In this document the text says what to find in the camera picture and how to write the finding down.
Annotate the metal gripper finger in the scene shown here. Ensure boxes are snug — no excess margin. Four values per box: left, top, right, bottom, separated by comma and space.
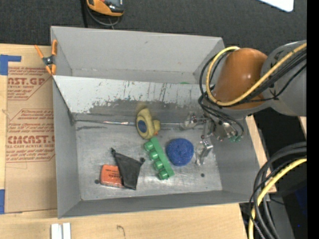
179, 111, 201, 131
195, 140, 214, 165

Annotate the blue round sponge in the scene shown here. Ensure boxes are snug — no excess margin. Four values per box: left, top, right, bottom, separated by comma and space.
165, 138, 195, 167

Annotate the green studded toy block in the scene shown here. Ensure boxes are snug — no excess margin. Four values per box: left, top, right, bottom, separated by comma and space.
143, 136, 175, 181

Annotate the yellow toy duck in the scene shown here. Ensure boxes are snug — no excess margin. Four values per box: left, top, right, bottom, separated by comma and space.
135, 108, 161, 140

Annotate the black cloth pouch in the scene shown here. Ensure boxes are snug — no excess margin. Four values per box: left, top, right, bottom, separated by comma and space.
110, 147, 146, 191

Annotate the grey metal bin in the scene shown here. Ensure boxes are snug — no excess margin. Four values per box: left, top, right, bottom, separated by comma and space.
50, 25, 261, 220

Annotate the orange rectangular sponge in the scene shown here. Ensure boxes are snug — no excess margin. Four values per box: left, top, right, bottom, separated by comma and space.
99, 164, 125, 189

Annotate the brown cardboard board, red print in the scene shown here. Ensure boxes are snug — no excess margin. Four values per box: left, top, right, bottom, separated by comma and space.
0, 43, 59, 214

